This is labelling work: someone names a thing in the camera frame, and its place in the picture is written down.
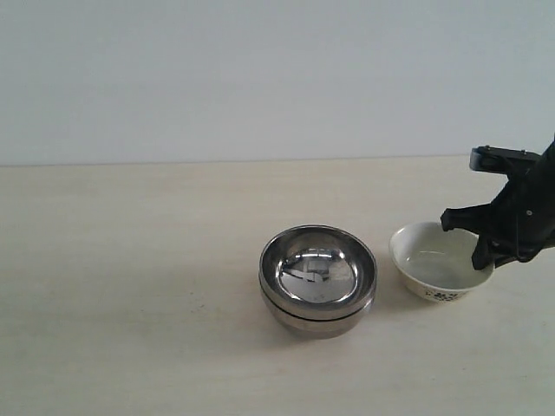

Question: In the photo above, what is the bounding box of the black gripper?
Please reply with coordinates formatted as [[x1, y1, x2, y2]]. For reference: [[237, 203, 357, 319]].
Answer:
[[440, 173, 554, 270]]

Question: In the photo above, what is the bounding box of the white ceramic patterned bowl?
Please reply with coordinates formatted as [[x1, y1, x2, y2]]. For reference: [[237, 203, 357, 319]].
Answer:
[[388, 222, 494, 303]]

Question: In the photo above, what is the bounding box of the ribbed stainless steel bowl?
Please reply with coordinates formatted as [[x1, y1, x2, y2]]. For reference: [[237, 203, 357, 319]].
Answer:
[[258, 224, 378, 321]]

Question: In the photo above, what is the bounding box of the smooth stainless steel bowl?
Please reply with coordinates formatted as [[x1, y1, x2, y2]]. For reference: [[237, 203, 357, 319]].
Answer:
[[263, 297, 374, 340]]

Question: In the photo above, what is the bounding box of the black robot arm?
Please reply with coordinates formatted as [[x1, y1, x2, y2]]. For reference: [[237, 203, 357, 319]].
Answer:
[[440, 144, 554, 270]]

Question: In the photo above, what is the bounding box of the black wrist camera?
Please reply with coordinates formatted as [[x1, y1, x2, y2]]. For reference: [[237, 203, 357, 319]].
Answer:
[[469, 146, 540, 178]]

